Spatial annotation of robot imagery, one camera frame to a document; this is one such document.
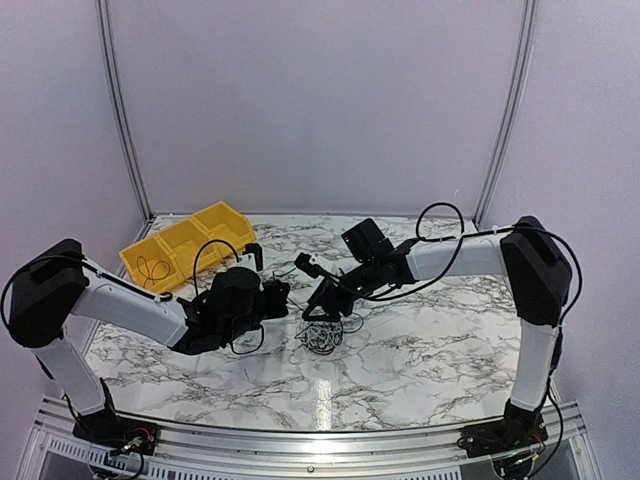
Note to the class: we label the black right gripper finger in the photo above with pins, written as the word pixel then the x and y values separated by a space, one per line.
pixel 321 312
pixel 320 296

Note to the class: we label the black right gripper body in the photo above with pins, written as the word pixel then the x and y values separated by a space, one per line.
pixel 369 281

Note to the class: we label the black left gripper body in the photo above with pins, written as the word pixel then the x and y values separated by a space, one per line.
pixel 241 326

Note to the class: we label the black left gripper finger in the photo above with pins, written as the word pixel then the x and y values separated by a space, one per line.
pixel 279 292
pixel 275 310

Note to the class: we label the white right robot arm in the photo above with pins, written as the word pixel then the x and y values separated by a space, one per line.
pixel 538 267

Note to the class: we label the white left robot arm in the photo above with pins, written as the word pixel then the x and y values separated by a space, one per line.
pixel 62 282

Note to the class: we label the yellow plastic bin right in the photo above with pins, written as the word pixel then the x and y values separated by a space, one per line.
pixel 221 221

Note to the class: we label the yellow plastic bin middle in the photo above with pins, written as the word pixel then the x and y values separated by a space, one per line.
pixel 182 241

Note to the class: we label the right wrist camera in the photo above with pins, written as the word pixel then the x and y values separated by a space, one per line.
pixel 306 264

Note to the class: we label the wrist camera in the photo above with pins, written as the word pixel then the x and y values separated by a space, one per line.
pixel 252 257
pixel 306 264

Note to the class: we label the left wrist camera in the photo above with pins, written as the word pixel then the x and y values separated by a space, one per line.
pixel 252 257

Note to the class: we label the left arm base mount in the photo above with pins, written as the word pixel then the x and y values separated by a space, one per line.
pixel 109 429

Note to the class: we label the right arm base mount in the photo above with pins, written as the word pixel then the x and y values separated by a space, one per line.
pixel 517 428

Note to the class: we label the aluminium front rail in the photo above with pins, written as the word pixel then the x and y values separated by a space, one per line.
pixel 192 451

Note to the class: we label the aluminium corner post right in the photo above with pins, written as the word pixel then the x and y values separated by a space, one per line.
pixel 515 91

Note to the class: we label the aluminium corner post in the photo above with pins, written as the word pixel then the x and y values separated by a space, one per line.
pixel 515 91
pixel 125 134

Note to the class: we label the aluminium corner post left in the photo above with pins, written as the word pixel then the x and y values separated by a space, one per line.
pixel 125 134

